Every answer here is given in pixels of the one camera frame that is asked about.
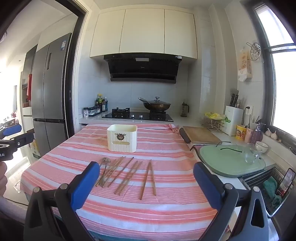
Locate pink cup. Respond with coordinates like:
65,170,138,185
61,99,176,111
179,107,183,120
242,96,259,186
245,127,255,143

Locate long bamboo chopstick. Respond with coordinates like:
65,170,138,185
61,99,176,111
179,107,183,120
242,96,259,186
139,159,152,200
150,159,157,196

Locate white wall cabinet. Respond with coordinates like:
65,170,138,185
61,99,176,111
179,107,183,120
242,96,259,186
90,9,198,59

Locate green cutting board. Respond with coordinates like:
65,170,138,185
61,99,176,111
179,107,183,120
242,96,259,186
199,144,266,178

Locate black gas stove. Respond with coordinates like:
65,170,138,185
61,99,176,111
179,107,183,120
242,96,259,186
102,107,174,122

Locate wooden cutting board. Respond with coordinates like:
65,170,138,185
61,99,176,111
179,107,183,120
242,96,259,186
183,126,222,144

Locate pink striped tablecloth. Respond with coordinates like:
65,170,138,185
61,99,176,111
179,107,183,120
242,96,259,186
20,123,232,241

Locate white ribbed utensil box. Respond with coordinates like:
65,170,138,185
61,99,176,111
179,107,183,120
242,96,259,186
107,124,138,153

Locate metal wire rack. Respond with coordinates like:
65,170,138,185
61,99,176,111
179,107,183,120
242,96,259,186
201,116,226,133

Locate grey steel refrigerator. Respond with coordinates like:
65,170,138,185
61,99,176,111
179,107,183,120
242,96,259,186
30,32,73,158

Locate white knife block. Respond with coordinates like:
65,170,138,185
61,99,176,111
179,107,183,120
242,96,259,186
225,105,244,136

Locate person's left hand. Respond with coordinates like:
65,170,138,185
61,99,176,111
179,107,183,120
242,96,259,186
0,160,8,198

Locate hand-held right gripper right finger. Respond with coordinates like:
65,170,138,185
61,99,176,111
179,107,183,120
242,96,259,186
193,162,274,241

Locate black door frame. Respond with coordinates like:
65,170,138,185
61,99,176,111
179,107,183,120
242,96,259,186
63,0,90,141

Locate black range hood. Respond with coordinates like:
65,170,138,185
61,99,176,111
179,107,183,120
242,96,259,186
104,53,183,84

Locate black wok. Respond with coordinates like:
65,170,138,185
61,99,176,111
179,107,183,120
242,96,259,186
138,97,171,112

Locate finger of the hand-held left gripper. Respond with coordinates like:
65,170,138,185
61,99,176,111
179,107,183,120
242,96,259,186
0,133,35,149
0,124,23,138

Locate clear glass cup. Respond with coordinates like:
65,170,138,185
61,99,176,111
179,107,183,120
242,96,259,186
244,143,263,164

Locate wire trivet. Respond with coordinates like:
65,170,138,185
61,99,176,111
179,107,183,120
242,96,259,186
246,42,262,62

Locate glass wok lid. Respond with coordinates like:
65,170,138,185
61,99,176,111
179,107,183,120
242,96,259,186
144,97,171,106

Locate metal spoon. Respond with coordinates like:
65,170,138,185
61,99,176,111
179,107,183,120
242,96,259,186
96,157,112,188

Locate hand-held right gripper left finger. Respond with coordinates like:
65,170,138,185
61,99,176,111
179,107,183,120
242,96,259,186
23,161,101,241

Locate black oblong object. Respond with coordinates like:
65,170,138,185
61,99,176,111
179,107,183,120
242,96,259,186
179,127,192,144

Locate white bowl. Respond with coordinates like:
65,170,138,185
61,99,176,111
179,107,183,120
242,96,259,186
255,141,269,154

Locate yellow plastic bag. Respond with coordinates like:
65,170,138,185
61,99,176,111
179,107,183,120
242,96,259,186
205,112,226,121

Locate yellow printed cup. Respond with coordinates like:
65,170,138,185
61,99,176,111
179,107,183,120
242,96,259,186
236,125,247,141

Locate dark glass pitcher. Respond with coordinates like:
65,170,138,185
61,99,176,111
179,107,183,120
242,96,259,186
180,100,189,117

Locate purple bottle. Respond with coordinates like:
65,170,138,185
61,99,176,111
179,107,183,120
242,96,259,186
251,123,266,145

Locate row of bamboo chopsticks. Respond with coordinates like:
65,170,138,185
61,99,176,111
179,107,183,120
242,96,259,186
100,156,143,196

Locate hanging printed bag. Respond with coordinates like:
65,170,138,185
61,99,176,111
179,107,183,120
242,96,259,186
238,47,252,82

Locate dark drain tray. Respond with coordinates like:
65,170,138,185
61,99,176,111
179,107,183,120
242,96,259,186
190,143,275,179

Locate smartphone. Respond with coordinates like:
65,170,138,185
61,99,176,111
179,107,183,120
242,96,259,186
276,168,296,197

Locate window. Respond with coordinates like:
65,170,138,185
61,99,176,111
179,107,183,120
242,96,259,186
251,0,296,149

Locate red hanging cloth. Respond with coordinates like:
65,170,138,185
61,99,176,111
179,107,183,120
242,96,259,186
26,74,33,96

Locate black wire dish rack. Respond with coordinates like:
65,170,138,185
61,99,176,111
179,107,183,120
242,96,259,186
242,163,296,218

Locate teal cloth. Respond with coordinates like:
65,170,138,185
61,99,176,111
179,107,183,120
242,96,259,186
262,176,283,209

